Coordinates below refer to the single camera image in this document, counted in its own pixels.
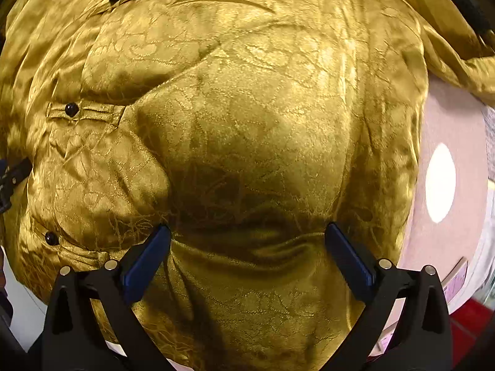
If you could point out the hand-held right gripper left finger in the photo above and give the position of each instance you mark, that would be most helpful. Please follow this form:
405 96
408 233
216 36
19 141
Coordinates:
145 264

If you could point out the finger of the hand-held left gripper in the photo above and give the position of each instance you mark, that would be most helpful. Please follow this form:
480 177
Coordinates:
17 172

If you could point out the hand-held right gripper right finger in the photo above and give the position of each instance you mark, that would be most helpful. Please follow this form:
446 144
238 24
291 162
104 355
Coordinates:
350 264

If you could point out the golden satin patterned jacket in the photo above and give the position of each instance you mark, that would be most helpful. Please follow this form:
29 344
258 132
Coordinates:
247 123

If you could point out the pink polka dot blanket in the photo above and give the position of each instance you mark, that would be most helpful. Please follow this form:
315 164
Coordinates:
464 123

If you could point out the black object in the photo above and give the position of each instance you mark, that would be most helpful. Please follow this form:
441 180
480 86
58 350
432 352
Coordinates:
468 7

